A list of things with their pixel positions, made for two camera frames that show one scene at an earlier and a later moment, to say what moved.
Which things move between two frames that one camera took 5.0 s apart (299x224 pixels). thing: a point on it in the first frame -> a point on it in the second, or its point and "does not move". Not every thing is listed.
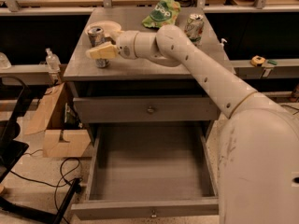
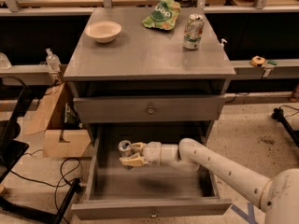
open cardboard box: (59, 120) does not move
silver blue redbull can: (96, 35) -> (124, 147)
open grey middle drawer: (157, 171) does not move
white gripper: (126, 45) -> (152, 153)
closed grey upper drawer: (112, 110) does not move
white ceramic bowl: (109, 28) does not move
